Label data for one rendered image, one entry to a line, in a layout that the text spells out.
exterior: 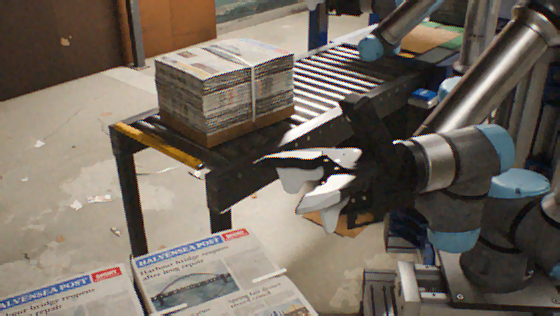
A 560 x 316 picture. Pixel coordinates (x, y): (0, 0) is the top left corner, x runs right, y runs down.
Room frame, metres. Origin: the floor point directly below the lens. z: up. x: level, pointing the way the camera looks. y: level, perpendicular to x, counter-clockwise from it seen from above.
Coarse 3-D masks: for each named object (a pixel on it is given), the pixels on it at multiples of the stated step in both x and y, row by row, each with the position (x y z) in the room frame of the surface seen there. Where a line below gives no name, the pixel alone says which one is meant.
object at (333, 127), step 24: (408, 72) 2.16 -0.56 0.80; (432, 72) 2.25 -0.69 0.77; (384, 96) 1.94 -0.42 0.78; (408, 96) 2.10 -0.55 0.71; (312, 120) 1.66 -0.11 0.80; (336, 120) 1.69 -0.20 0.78; (264, 144) 1.48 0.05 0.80; (288, 144) 1.50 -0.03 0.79; (312, 144) 1.59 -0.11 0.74; (336, 144) 1.70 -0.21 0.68; (216, 168) 1.32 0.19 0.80; (240, 168) 1.33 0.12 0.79; (216, 192) 1.26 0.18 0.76; (240, 192) 1.33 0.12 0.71
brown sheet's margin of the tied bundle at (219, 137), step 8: (160, 112) 1.64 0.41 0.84; (168, 120) 1.60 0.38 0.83; (176, 120) 1.56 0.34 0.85; (176, 128) 1.57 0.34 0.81; (184, 128) 1.53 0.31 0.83; (192, 128) 1.49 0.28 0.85; (232, 128) 1.50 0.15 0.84; (240, 128) 1.52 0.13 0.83; (192, 136) 1.49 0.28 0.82; (200, 136) 1.46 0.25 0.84; (208, 136) 1.44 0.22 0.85; (216, 136) 1.46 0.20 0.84; (224, 136) 1.48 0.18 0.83; (232, 136) 1.50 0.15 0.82; (208, 144) 1.44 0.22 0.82; (216, 144) 1.46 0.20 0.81
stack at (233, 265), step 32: (160, 256) 0.89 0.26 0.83; (192, 256) 0.89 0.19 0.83; (224, 256) 0.89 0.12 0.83; (256, 256) 0.89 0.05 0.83; (32, 288) 0.78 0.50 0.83; (64, 288) 0.79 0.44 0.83; (96, 288) 0.79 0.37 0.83; (128, 288) 0.79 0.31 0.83; (160, 288) 0.79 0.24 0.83; (192, 288) 0.79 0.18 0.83; (224, 288) 0.79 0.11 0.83; (256, 288) 0.79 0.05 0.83; (288, 288) 0.79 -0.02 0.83
